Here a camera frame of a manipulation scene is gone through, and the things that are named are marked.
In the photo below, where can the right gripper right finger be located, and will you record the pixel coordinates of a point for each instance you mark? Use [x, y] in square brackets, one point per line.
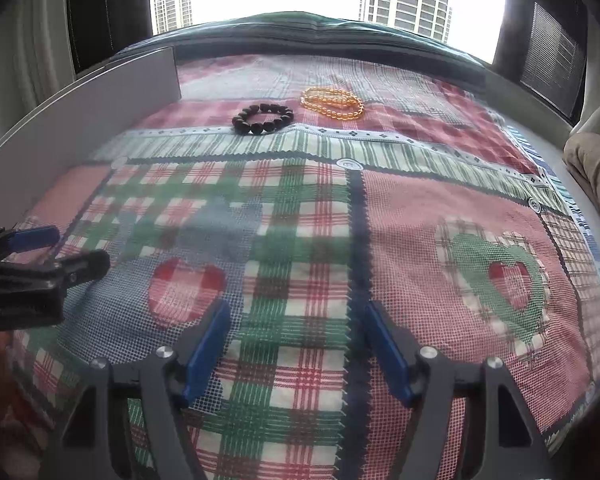
[395, 350]

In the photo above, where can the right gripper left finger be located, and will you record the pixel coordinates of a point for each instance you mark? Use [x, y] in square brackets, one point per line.
[199, 348]

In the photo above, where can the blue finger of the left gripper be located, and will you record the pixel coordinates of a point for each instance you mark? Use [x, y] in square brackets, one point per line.
[19, 241]
[77, 269]

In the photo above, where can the white cardboard box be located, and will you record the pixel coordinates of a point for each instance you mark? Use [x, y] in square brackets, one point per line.
[66, 128]

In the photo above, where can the white curtain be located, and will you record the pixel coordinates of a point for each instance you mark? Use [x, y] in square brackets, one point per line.
[35, 56]

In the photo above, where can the plaid patchwork quilt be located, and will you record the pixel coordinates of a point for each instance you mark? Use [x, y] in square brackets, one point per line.
[308, 168]

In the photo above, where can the beige trouser knee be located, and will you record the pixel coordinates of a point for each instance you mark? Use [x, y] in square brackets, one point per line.
[581, 156]

